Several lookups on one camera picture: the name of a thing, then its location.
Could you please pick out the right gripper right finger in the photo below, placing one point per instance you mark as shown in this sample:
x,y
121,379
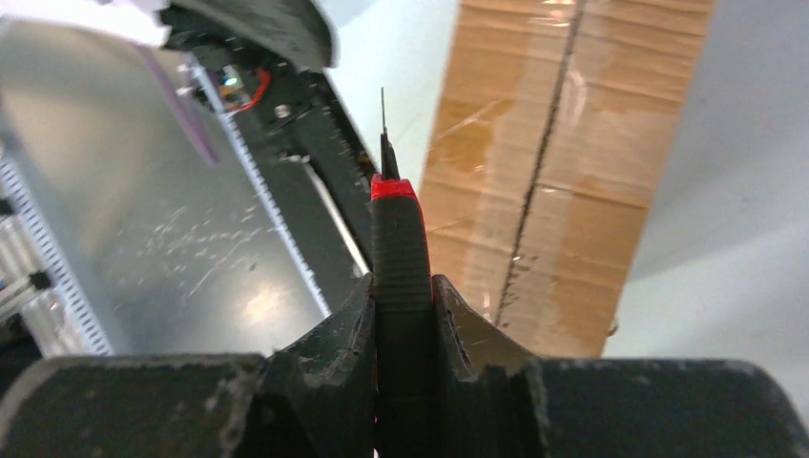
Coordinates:
x,y
500,400

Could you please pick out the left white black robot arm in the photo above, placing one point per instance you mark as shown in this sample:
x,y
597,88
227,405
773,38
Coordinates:
x,y
295,30

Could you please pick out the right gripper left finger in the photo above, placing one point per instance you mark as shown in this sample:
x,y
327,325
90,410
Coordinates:
x,y
314,398

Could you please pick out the red black utility knife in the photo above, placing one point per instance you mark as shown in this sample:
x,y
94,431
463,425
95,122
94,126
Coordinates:
x,y
405,319

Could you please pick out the left small circuit board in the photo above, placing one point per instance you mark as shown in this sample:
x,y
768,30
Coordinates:
x,y
233,92

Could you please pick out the brown cardboard express box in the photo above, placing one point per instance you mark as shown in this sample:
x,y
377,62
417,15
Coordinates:
x,y
553,129

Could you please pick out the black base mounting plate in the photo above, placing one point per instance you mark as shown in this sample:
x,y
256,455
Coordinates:
x,y
313,162

